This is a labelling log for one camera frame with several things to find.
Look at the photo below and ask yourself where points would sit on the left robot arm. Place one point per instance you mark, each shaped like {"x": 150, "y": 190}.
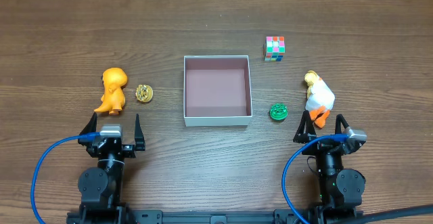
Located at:
{"x": 101, "y": 186}

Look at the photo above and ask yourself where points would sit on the multicoloured puzzle cube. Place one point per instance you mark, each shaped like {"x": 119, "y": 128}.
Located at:
{"x": 274, "y": 49}

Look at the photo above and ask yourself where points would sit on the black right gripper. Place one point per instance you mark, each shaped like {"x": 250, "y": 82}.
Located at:
{"x": 325, "y": 146}

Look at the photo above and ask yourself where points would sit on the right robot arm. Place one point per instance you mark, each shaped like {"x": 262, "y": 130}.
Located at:
{"x": 340, "y": 189}

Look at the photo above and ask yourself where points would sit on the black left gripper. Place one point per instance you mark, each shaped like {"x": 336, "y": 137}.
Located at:
{"x": 113, "y": 148}

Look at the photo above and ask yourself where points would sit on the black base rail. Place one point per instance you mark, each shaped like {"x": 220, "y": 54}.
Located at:
{"x": 247, "y": 217}

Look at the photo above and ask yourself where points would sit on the green lattice wheel toy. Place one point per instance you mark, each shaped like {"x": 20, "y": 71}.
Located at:
{"x": 278, "y": 112}

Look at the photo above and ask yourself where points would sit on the white box pink interior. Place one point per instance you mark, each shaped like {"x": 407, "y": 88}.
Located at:
{"x": 217, "y": 91}

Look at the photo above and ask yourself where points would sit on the gold lattice wheel toy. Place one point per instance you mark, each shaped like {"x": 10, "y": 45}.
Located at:
{"x": 144, "y": 93}

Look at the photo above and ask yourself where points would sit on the orange dinosaur toy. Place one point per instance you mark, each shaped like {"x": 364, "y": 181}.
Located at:
{"x": 113, "y": 99}

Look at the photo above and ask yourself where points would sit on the white plush duck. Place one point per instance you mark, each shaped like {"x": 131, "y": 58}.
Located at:
{"x": 320, "y": 98}

